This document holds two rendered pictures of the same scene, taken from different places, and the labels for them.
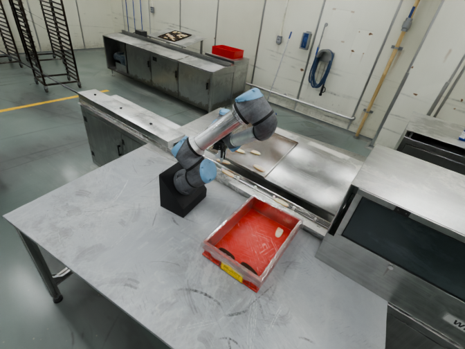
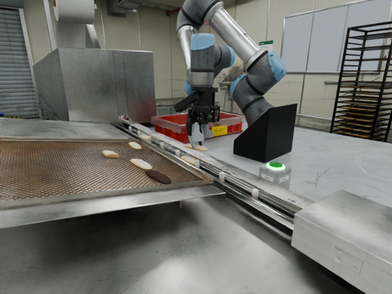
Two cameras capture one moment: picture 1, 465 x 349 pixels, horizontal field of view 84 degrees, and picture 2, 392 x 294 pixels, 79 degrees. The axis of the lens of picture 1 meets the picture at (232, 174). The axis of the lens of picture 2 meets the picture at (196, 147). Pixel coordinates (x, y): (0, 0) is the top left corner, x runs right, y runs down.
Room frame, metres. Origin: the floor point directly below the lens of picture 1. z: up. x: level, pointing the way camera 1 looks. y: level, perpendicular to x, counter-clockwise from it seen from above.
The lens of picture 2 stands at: (2.24, 0.41, 1.18)
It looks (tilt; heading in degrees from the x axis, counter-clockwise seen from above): 17 degrees down; 204
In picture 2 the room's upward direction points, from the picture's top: straight up
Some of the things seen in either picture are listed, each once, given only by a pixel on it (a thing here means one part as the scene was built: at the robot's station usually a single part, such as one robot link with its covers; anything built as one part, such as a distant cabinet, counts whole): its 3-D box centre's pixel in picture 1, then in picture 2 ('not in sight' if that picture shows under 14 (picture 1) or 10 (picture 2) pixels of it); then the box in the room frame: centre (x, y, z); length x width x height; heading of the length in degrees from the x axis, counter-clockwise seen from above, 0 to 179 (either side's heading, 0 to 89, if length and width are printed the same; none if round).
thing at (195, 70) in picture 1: (174, 64); not in sight; (5.47, 1.51, 0.51); 3.00 x 1.26 x 1.03; 58
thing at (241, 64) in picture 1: (225, 78); not in sight; (5.29, 0.44, 0.44); 0.70 x 0.55 x 0.87; 58
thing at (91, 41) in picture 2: not in sight; (90, 44); (0.09, -1.82, 1.48); 0.34 x 0.12 x 0.38; 58
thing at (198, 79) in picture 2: not in sight; (202, 79); (1.50, 0.10, 1.15); 0.08 x 0.08 x 0.05
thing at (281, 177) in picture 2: not in sight; (273, 182); (1.51, 0.35, 0.84); 0.08 x 0.08 x 0.11; 58
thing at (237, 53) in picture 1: (228, 51); not in sight; (5.29, 0.44, 0.93); 0.51 x 0.36 x 0.13; 62
